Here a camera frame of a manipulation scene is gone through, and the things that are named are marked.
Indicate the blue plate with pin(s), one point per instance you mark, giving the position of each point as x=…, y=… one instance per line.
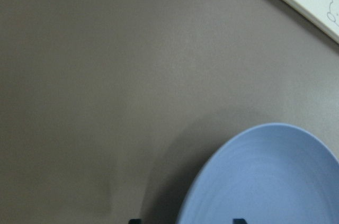
x=272, y=173

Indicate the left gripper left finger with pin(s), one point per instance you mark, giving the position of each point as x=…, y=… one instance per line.
x=135, y=221

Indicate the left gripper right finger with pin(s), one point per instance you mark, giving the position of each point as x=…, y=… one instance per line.
x=239, y=221

